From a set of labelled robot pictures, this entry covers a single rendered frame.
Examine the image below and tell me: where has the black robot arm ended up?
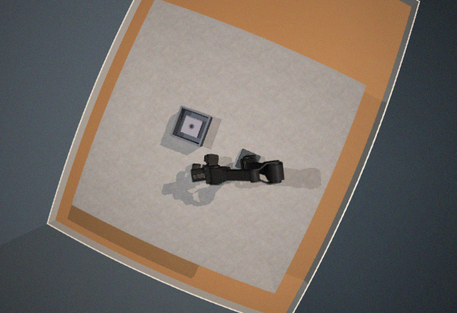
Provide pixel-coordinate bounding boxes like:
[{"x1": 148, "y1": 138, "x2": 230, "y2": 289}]
[{"x1": 191, "y1": 154, "x2": 285, "y2": 185}]

